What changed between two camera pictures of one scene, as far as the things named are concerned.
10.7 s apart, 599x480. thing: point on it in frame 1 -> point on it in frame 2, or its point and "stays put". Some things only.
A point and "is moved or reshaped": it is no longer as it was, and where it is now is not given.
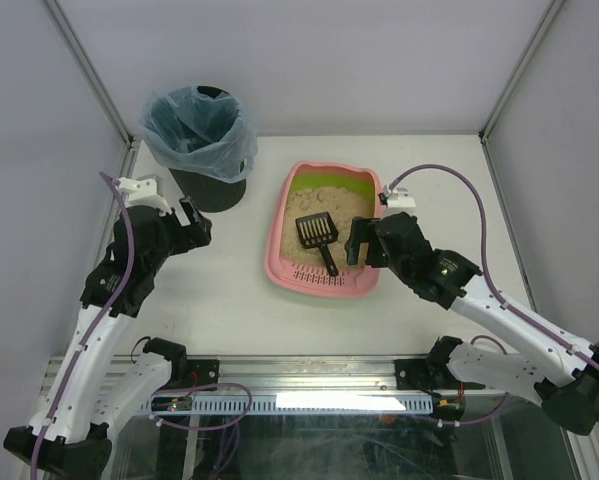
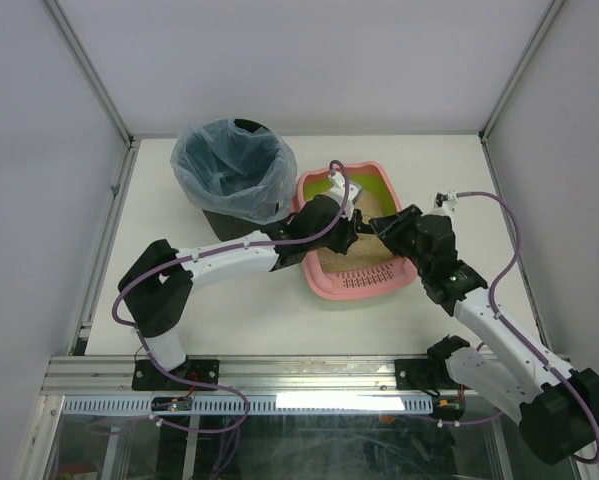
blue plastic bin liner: x=212 y=139 -> x=248 y=176
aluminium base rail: x=424 y=377 stays put
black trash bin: x=210 y=193 -> x=227 y=228
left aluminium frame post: x=66 y=34 stays put
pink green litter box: x=296 y=278 is moved or reshaped
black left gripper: x=183 y=230 -> x=347 y=232
